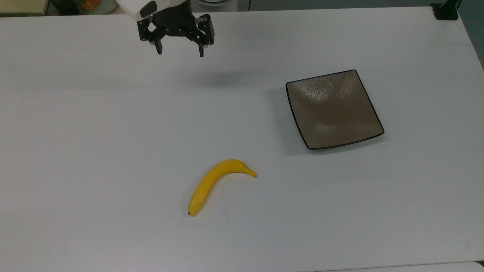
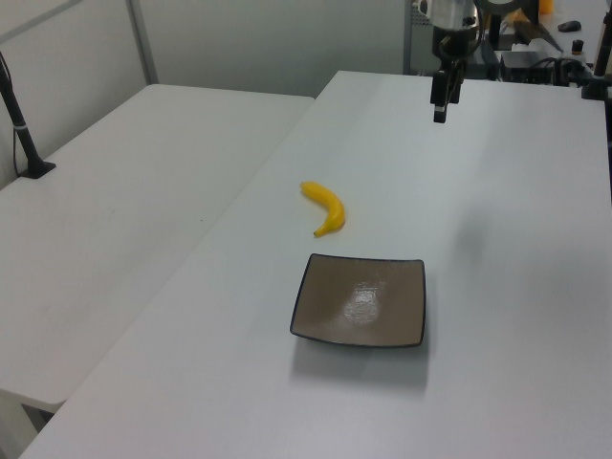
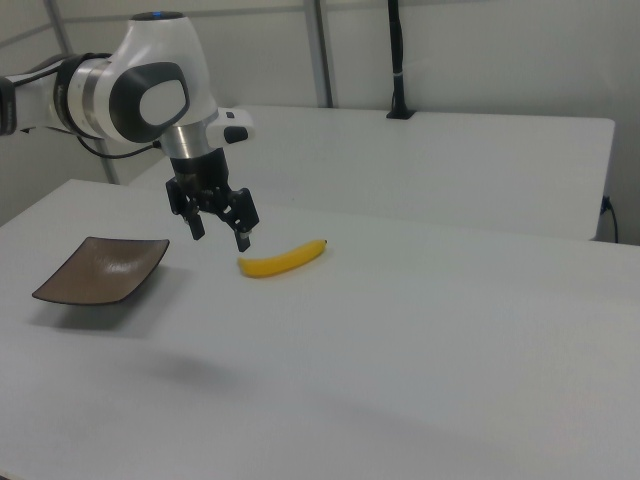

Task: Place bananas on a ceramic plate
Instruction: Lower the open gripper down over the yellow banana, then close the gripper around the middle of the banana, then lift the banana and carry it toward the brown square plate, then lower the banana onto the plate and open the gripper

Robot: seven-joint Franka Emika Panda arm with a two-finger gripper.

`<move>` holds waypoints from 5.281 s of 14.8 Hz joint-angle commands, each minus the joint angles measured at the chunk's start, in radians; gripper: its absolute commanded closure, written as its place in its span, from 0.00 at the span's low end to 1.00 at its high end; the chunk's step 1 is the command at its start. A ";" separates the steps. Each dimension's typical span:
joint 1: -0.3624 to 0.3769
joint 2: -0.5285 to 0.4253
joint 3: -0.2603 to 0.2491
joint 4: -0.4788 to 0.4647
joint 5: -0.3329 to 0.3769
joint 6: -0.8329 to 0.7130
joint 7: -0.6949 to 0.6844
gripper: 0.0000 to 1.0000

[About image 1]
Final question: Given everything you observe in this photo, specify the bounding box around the white round bowl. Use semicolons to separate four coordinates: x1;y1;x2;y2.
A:
196;0;237;10

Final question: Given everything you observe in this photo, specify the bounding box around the square brown ceramic plate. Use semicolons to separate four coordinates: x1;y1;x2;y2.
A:
285;70;385;150

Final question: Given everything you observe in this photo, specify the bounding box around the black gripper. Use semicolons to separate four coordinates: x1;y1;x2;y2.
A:
137;0;215;58

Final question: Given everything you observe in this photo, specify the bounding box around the yellow banana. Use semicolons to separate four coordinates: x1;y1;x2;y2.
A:
188;159;257;217

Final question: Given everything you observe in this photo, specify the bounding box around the wooden board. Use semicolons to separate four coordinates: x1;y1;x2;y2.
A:
0;0;50;16

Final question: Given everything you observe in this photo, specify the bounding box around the black table clamp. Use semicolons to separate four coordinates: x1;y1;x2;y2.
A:
431;0;460;20

